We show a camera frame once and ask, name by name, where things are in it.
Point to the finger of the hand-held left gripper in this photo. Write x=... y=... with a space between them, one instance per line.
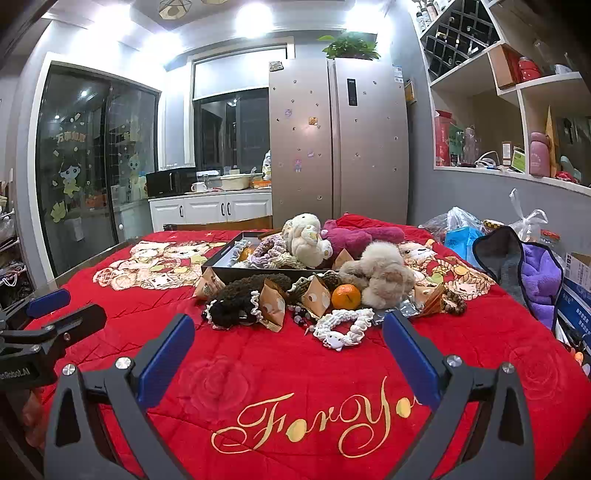
x=78 y=325
x=46 y=301

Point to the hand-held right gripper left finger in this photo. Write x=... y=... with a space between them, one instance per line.
x=168 y=355

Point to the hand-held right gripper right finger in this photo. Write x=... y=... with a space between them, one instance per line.
x=411 y=360

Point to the dark rectangular tray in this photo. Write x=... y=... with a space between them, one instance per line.
x=220 y=253

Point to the metal storage rack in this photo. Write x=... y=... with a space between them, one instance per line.
x=9 y=258

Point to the orange tangerine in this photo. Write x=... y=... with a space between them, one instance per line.
x=346 y=297
x=246 y=254

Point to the beige fluffy plush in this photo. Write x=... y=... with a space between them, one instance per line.
x=383 y=272

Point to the dark brown furry scrunchie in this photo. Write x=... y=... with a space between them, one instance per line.
x=235 y=290

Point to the black white lace scrunchie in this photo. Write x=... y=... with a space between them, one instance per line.
x=251 y=307

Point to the red printed blanket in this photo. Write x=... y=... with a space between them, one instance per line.
x=277 y=369

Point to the light blue lace scrunchie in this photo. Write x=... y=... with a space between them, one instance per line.
x=234 y=253

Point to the glass sliding door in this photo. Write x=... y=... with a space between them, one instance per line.
x=92 y=184

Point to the blue plastic bag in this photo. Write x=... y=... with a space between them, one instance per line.
x=461 y=242

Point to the magenta plush bear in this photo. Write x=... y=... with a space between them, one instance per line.
x=364 y=235

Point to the wooden chair back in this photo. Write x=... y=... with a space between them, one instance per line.
x=212 y=226

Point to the clear plastic bag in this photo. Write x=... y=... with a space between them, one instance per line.
x=457 y=217

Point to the white kitchen cabinet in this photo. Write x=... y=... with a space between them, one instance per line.
x=207 y=210

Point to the yellow lid jar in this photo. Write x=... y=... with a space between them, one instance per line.
x=493 y=226

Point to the cream plush rabbit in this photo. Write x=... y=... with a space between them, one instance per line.
x=304 y=242

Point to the black microwave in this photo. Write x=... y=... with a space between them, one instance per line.
x=168 y=183

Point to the white mug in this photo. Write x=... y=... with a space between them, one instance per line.
x=198 y=187

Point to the white blue cardboard box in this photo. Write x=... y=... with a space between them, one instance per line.
x=577 y=286

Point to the red lid jar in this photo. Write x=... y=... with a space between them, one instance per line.
x=550 y=236

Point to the beige basin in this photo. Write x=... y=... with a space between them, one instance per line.
x=235 y=181

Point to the white plastic bag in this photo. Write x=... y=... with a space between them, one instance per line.
x=531 y=217

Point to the orange food package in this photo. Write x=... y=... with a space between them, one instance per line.
x=261 y=183

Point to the patterned bag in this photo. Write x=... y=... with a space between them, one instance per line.
x=267 y=166

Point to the green box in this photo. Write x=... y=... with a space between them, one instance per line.
x=457 y=143

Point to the clear glass jar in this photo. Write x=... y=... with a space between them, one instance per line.
x=470 y=145

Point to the red gift box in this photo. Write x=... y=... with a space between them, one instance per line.
x=444 y=138

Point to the silver double door fridge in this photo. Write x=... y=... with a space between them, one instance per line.
x=369 y=138

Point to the green card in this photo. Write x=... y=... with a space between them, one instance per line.
x=519 y=159

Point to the dark kitchen window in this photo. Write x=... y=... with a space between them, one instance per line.
x=231 y=134

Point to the pink thermos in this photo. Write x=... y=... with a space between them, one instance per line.
x=539 y=154

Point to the yellow brown pouch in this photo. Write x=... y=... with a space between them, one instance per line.
x=551 y=138

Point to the brown cardboard box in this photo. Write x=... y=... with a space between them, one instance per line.
x=503 y=67

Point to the red pot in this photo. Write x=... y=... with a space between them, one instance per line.
x=528 y=69

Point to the green potted plant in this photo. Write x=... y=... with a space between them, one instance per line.
x=353 y=46

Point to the diamond wine rack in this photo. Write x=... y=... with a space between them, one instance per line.
x=455 y=41

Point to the ceiling lamp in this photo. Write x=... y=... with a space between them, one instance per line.
x=178 y=7

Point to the small picture frame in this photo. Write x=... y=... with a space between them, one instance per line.
x=506 y=150

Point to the white wall shelf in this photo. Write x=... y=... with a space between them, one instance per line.
x=540 y=83

